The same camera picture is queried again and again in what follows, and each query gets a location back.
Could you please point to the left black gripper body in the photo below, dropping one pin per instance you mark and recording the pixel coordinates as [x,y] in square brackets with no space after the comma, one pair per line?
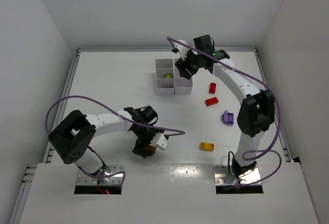
[140,144]

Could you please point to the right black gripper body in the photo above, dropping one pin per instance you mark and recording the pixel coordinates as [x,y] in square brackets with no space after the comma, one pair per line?
[185,67]

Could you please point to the brown lego plate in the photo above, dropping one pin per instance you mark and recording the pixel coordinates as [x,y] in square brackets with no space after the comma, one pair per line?
[150,149]

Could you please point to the long red lego brick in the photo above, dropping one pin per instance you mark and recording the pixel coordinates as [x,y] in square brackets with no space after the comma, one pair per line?
[211,101]

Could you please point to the yellow lego brick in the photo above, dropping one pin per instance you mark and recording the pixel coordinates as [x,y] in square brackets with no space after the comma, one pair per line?
[204,146]

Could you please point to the lavender curved lego brick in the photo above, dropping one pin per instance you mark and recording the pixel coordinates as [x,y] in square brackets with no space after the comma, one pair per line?
[227,114]

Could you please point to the purple lego plate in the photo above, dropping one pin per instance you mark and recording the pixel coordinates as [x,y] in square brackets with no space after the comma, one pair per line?
[230,119]

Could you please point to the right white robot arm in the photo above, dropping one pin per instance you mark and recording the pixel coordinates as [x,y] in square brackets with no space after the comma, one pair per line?
[257,111]

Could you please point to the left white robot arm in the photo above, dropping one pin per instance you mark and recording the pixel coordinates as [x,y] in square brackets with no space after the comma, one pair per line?
[71,138]

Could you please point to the right white compartment tray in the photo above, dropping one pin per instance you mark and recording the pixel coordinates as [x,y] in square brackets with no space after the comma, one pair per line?
[182,86]

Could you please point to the white compartment tray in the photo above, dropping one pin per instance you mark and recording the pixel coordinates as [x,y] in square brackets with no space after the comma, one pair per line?
[163,67]
[182,86]

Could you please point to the left white compartment tray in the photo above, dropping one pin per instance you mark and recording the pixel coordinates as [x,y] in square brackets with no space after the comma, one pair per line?
[163,67]

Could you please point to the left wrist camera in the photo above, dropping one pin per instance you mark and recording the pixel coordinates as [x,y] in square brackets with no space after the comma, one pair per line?
[160,141]

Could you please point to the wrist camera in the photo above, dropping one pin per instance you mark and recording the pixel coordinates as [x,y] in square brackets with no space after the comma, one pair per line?
[160,141]
[180,49]

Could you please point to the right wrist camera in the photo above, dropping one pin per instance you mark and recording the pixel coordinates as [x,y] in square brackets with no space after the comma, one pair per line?
[180,49]

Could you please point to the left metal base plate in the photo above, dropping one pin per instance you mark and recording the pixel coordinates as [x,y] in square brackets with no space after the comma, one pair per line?
[112,175]

